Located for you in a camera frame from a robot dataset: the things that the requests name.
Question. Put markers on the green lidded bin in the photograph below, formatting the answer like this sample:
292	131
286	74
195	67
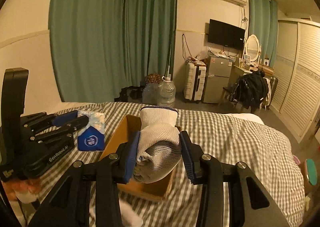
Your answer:
310	177

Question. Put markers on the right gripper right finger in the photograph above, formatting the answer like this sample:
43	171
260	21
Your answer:
250	204

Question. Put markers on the green window curtain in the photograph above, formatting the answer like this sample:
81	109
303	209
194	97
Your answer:
263	23

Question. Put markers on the grey checkered bed quilt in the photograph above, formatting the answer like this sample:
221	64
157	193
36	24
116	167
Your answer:
264	149

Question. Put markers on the black wall television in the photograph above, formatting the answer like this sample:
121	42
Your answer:
221	33

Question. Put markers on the blue tissue pack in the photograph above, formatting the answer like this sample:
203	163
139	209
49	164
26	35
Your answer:
92	136

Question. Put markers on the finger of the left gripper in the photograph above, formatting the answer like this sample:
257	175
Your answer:
65	118
74	125

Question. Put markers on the grey white sock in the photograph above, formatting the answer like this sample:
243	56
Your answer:
159	140

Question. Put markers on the white oval vanity mirror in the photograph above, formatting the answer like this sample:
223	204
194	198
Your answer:
252	48

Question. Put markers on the large green curtain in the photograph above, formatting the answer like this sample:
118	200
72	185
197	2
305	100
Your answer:
100	47

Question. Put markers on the white dressing table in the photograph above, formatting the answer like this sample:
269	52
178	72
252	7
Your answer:
237	72

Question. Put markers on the chair with black clothes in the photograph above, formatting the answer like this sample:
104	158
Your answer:
253	91

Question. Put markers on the white suitcase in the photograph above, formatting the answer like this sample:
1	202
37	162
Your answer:
195	75

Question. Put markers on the brown cardboard box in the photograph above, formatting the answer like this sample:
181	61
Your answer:
144	184

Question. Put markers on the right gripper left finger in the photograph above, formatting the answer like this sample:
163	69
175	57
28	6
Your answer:
67	204

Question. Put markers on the large clear water jug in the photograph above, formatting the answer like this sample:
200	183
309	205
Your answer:
166	92

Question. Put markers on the left hand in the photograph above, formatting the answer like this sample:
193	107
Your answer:
26	191

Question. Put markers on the white louvered wardrobe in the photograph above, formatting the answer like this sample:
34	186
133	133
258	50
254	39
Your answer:
296	99

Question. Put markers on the silver mini fridge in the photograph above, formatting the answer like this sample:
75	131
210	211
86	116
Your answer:
217	77

